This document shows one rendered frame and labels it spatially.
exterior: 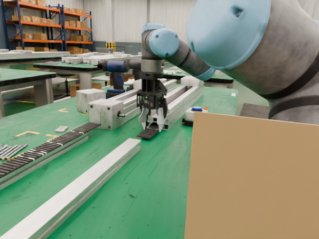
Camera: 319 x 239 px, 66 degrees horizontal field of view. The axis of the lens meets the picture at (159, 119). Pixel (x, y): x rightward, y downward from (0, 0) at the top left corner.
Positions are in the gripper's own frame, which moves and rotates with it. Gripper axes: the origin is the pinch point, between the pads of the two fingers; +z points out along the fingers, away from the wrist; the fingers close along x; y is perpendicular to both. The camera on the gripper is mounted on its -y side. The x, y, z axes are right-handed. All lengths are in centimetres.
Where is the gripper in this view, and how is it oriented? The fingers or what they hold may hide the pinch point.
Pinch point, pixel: (153, 126)
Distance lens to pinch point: 90.7
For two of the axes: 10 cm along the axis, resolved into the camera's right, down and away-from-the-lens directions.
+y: -3.2, 2.6, -9.1
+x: 9.5, 1.2, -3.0
